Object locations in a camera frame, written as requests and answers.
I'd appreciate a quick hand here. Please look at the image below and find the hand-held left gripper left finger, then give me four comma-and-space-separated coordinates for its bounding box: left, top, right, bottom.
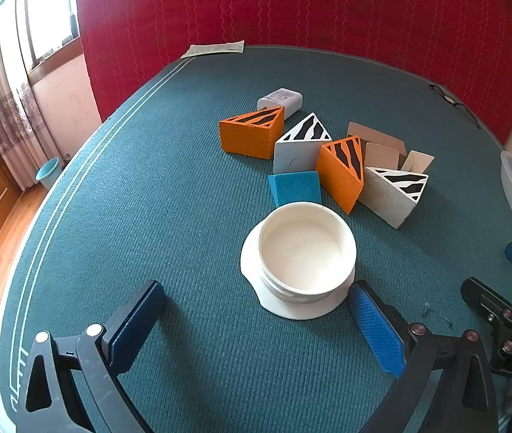
14, 280, 166, 433

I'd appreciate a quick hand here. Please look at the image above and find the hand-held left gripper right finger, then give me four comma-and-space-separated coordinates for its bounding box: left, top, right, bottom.
346, 280, 500, 433

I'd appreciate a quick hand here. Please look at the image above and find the white round lid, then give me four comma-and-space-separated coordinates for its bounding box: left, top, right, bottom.
240, 223, 356, 321

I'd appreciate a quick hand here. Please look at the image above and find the white plastic jar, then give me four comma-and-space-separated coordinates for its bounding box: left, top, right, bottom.
258, 202, 357, 303

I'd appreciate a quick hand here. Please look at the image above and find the white striped triangular block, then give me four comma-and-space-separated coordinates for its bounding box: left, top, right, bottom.
274, 113, 333, 175
357, 167, 429, 230

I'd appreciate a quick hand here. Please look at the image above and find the pale wooden wedge block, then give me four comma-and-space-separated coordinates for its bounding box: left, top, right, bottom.
400, 150, 435, 174

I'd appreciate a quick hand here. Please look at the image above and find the orange striped triangular block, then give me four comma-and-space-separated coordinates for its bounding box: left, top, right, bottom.
316, 135, 366, 216
219, 106, 286, 161

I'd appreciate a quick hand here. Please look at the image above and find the blue wedge block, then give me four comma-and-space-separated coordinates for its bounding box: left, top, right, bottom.
268, 170, 323, 208

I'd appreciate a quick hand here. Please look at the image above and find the tan wooden block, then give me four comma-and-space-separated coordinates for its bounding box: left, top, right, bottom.
364, 143, 401, 172

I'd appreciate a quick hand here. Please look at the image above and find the long brown wooden block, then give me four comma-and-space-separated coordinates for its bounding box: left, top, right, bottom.
347, 122, 407, 154

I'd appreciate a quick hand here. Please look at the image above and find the white charger plug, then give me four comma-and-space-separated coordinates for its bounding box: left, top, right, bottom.
257, 89, 304, 120

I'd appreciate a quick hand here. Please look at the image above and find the green table mat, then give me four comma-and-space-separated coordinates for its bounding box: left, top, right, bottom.
0, 45, 512, 433

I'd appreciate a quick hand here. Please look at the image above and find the light blue trash bin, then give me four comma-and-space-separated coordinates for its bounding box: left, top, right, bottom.
36, 159, 64, 191

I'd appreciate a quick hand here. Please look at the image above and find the patterned sheer curtain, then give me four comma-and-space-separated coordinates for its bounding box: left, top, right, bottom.
0, 0, 65, 190

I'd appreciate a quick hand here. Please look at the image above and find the white paper card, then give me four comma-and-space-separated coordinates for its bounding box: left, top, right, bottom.
181, 40, 245, 59

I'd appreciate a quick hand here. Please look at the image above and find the bright window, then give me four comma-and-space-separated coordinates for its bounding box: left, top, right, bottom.
26, 0, 81, 73

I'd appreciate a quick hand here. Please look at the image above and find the red quilted headboard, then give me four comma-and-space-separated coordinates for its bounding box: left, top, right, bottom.
75, 0, 512, 145

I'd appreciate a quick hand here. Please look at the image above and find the black strap wristwatch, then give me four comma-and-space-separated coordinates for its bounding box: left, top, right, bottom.
428, 83, 482, 129

